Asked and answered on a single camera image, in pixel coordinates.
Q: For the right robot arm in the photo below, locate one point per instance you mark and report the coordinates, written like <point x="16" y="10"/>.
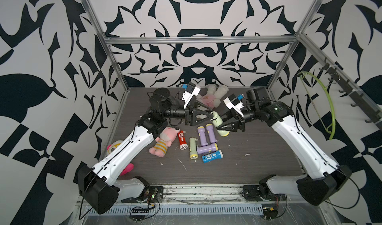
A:
<point x="323" y="176"/>

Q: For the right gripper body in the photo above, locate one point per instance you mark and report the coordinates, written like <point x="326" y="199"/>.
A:
<point x="241" y="122"/>

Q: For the purple flashlight right upright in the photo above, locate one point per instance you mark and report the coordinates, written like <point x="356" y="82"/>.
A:
<point x="210" y="131"/>

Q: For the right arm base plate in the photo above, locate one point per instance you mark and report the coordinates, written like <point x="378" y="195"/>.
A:
<point x="256" y="192"/>

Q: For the blue flashlight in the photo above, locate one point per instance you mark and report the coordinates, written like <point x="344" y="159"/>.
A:
<point x="212" y="156"/>

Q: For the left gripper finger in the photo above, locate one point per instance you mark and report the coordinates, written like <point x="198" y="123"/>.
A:
<point x="203" y="121"/>
<point x="201" y="107"/>

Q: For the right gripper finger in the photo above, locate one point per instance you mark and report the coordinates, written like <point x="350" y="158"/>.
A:
<point x="228" y="127"/>
<point x="229" y="114"/>

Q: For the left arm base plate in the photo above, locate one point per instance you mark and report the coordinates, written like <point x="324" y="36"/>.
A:
<point x="149" y="193"/>

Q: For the pink striped plush pig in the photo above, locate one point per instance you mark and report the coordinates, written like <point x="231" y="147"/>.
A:
<point x="164" y="141"/>

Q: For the green hoop on wall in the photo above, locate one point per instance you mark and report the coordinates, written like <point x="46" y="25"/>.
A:
<point x="331" y="128"/>

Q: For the purple flashlight left upright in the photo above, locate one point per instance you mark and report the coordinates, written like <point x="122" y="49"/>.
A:
<point x="202" y="135"/>

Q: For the white teddy bear pink shirt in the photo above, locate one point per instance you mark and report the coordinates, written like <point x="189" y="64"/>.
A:
<point x="213" y="96"/>

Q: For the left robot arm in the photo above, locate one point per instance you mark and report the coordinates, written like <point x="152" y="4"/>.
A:
<point x="98" y="184"/>

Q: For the green flashlight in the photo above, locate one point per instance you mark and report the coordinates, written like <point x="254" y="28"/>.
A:
<point x="193" y="148"/>
<point x="217" y="121"/>

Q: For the purple flashlight upright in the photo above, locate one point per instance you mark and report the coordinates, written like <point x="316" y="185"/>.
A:
<point x="202" y="135"/>
<point x="210" y="131"/>

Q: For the purple flashlight lying sideways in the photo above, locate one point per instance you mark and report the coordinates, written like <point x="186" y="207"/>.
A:
<point x="207" y="149"/>

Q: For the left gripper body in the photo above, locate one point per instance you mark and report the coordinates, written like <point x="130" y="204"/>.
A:
<point x="187" y="117"/>

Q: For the black hook rack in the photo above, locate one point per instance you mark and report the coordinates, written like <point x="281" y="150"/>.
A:
<point x="359" y="97"/>

